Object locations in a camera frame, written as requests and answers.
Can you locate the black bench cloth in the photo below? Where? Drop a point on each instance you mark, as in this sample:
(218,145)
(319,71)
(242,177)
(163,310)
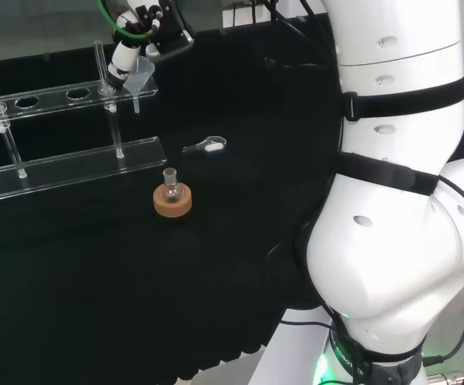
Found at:
(236,100)

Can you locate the clear acrylic funnel stand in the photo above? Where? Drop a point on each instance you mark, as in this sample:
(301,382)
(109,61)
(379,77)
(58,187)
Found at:
(75,168)

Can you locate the translucent plastic funnel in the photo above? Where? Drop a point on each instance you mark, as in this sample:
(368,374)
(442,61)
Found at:
(139,80)

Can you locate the small round-bottom glass flask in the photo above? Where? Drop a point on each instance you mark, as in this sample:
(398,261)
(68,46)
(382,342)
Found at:
(172,193)

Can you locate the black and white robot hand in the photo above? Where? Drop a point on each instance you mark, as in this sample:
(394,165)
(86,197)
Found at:
(125,58)

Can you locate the black tripod pole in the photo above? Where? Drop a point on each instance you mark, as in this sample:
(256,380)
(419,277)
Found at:
(273,8)

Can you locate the small glass weighing funnel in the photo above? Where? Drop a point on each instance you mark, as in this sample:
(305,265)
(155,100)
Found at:
(214,147)

